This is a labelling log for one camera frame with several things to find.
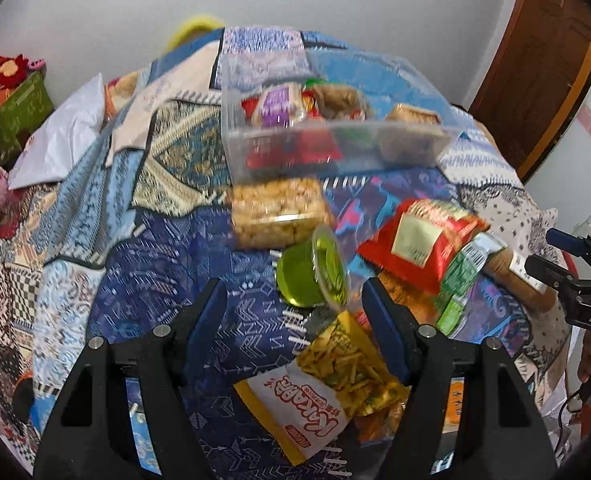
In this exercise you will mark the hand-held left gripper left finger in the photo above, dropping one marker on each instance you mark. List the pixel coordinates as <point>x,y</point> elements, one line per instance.
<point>214,305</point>

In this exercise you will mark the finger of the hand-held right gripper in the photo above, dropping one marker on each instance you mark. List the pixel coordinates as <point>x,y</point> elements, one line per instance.
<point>545,267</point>
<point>561,238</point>

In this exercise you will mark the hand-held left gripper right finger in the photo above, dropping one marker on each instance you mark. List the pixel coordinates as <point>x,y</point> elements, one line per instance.
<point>378,310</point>

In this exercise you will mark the yellow fries snack packet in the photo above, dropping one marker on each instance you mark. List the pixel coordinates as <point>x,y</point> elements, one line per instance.
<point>335,380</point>

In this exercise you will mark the clear plastic container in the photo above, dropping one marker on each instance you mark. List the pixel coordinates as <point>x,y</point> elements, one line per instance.
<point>295,135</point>

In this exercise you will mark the brown biscuit packet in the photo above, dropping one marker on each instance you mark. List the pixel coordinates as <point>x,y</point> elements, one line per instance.
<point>518,275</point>

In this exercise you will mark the red snack packet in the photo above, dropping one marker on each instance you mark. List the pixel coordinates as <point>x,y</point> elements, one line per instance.
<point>415,240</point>

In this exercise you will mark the green jelly cup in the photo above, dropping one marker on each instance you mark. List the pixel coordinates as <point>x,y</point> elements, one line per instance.
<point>305,275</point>

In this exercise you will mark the green snack packet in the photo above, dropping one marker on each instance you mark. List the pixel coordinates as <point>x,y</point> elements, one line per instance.
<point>463,272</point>

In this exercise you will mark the patchwork printed blanket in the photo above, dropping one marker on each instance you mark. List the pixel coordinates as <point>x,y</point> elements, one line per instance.
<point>150,240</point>

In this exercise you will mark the clear puffed rice cake packet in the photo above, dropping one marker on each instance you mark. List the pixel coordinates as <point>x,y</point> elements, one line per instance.
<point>275,212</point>

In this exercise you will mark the orange snack packet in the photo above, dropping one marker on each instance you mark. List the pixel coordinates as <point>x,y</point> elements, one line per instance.
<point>455,395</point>

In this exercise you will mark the small green wrapper snack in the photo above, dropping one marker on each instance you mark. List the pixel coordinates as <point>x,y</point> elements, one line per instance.
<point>355,140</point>

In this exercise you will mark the red wrapper snack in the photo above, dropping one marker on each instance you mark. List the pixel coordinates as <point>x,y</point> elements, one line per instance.
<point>295,152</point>

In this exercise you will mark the brown wooden door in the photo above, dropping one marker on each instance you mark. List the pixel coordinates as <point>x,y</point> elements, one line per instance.
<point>540,60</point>

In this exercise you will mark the large brown cake packet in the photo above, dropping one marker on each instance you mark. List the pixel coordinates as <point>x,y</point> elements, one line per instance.
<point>415,132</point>

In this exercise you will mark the purple label bread packet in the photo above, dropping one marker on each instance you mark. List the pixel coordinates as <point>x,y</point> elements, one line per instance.
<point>278,105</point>

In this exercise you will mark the white pillow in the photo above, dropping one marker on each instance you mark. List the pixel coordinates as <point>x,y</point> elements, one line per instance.
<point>60,135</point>

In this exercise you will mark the green cardboard box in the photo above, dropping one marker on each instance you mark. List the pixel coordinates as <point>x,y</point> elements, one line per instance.
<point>15,115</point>

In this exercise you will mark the yellow round object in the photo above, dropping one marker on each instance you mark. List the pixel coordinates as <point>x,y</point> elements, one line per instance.
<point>195,30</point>

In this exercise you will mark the red plush toy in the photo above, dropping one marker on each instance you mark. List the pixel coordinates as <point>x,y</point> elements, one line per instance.
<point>2,67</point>

